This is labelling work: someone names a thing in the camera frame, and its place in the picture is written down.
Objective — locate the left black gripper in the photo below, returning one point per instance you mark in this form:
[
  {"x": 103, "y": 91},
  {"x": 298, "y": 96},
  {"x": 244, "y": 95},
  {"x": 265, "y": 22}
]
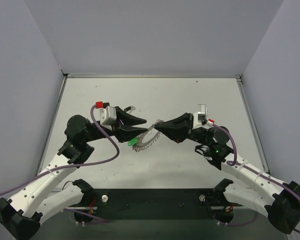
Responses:
[{"x": 117, "y": 125}]

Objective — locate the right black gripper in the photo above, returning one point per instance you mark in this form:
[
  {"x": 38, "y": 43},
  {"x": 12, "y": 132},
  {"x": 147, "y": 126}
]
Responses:
[{"x": 190, "y": 127}]

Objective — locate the metal disc with keyrings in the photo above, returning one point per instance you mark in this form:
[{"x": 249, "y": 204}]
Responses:
[{"x": 148, "y": 138}]

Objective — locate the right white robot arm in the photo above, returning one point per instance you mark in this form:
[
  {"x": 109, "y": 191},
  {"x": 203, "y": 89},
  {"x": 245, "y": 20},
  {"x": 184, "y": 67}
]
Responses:
[{"x": 275, "y": 199}]

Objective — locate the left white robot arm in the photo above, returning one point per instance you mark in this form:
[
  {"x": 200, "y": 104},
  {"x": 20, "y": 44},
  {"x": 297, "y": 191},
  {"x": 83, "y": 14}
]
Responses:
[{"x": 23, "y": 213}]

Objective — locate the black tag key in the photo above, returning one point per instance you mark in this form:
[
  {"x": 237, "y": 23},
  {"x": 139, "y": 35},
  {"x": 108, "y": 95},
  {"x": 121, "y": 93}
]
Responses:
[{"x": 129, "y": 108}]

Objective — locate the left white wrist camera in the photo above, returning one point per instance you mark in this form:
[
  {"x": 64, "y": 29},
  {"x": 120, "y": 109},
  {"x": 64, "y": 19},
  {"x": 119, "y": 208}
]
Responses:
[{"x": 107, "y": 113}]

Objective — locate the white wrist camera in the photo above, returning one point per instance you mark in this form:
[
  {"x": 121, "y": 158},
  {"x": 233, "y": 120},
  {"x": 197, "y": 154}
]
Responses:
[
  {"x": 107, "y": 113},
  {"x": 200, "y": 118}
]

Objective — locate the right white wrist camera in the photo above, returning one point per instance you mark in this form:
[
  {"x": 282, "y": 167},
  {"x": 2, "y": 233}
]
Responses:
[{"x": 200, "y": 118}]

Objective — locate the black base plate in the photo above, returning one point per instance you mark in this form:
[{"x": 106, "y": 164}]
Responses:
[{"x": 151, "y": 204}]

